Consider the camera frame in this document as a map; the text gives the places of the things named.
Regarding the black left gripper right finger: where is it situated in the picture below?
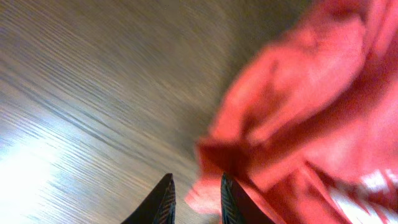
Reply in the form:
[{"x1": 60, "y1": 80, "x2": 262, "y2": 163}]
[{"x1": 221, "y1": 173, "x2": 274, "y2": 224}]

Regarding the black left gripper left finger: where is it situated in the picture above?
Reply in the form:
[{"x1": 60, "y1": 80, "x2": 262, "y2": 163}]
[{"x1": 121, "y1": 173, "x2": 176, "y2": 224}]

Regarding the orange soccer t-shirt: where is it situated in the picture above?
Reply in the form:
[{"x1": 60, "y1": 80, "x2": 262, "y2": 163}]
[{"x1": 186, "y1": 1, "x2": 397, "y2": 223}]

